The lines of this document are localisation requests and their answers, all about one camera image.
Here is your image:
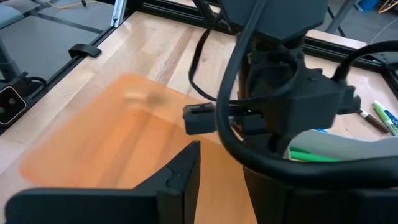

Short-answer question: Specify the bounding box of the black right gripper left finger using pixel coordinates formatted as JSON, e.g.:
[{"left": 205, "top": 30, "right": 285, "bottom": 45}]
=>
[{"left": 4, "top": 139, "right": 202, "bottom": 224}]

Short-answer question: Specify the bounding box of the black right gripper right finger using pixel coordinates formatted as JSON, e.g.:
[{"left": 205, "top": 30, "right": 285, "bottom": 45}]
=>
[{"left": 242, "top": 164, "right": 398, "bottom": 224}]

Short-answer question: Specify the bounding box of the bright green marker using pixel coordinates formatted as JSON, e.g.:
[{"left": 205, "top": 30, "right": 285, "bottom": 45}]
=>
[{"left": 289, "top": 145, "right": 340, "bottom": 163}]

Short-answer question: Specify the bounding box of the dark brown marker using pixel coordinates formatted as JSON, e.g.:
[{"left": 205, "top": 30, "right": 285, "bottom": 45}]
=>
[{"left": 356, "top": 108, "right": 390, "bottom": 134}]

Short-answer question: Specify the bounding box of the grey plastic bin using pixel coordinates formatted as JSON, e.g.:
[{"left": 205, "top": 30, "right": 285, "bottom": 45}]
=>
[{"left": 285, "top": 129, "right": 398, "bottom": 162}]

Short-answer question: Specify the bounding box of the orange translucent plastic bin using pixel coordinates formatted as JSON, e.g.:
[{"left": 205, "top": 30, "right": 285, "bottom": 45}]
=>
[{"left": 18, "top": 73, "right": 259, "bottom": 224}]

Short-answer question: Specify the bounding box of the grey chair seat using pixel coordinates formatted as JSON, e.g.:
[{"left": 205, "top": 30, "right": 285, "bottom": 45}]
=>
[{"left": 0, "top": 4, "right": 25, "bottom": 30}]

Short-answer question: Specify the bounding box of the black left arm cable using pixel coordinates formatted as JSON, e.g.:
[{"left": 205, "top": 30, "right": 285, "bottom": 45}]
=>
[{"left": 216, "top": 0, "right": 398, "bottom": 190}]

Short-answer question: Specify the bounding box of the black table-level camera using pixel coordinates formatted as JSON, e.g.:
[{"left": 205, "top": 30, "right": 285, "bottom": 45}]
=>
[{"left": 0, "top": 85, "right": 28, "bottom": 127}]

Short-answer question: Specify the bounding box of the black aluminium table frame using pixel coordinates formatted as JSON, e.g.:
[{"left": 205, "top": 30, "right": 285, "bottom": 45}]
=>
[{"left": 0, "top": 0, "right": 398, "bottom": 134}]

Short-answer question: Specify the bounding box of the black frame clip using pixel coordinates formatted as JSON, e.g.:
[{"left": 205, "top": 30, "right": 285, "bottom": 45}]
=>
[{"left": 68, "top": 43, "right": 103, "bottom": 59}]

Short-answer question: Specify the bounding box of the silver angle bracket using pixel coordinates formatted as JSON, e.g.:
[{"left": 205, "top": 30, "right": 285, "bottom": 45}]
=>
[{"left": 110, "top": 0, "right": 128, "bottom": 28}]

